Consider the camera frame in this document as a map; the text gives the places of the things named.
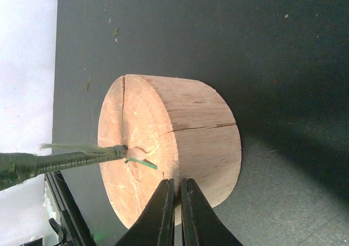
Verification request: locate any small green christmas tree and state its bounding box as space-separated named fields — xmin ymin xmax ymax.
xmin=0 ymin=143 xmax=158 ymax=192

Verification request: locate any black aluminium frame rail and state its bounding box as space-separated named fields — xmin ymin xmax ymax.
xmin=45 ymin=172 xmax=96 ymax=245

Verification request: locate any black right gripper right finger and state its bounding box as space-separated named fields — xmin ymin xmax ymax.
xmin=180 ymin=178 xmax=242 ymax=246

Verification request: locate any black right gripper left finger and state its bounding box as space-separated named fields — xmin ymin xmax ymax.
xmin=115 ymin=179 xmax=175 ymax=246

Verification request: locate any round wooden tree base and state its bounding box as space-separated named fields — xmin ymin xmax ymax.
xmin=98 ymin=74 xmax=242 ymax=228

